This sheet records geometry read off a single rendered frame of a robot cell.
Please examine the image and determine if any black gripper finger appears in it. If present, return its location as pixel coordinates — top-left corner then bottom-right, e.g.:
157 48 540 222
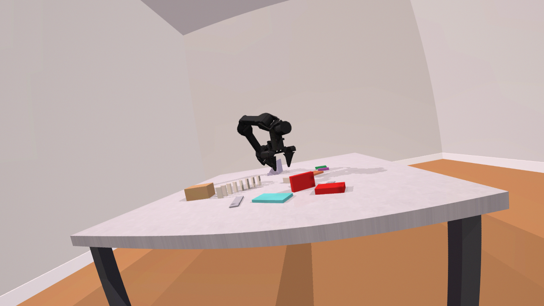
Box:
283 152 295 167
264 156 277 171

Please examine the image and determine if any red rectangular block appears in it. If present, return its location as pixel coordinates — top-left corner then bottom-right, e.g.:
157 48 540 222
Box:
289 171 315 192
314 182 346 195

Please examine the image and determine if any teal flat rectangular block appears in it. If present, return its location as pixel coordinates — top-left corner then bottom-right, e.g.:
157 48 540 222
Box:
252 193 293 203

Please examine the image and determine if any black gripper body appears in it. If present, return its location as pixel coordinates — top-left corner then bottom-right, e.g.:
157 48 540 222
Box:
261 136 296 158

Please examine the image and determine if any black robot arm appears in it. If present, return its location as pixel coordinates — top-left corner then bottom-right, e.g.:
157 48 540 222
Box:
237 113 292 168

